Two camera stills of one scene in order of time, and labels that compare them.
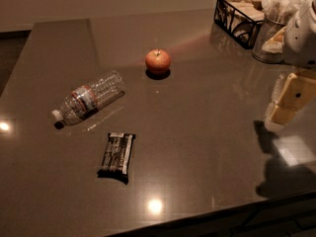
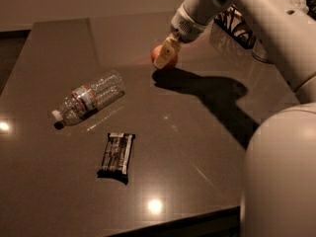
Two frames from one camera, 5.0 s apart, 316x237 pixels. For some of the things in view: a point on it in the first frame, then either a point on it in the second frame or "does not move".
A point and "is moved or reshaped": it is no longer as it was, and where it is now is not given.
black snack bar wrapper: (117, 157) does not move
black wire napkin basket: (240, 15) does not move
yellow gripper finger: (290, 93) to (186, 28)
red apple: (157, 60) is moved or reshaped
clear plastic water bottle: (85, 100) does not move
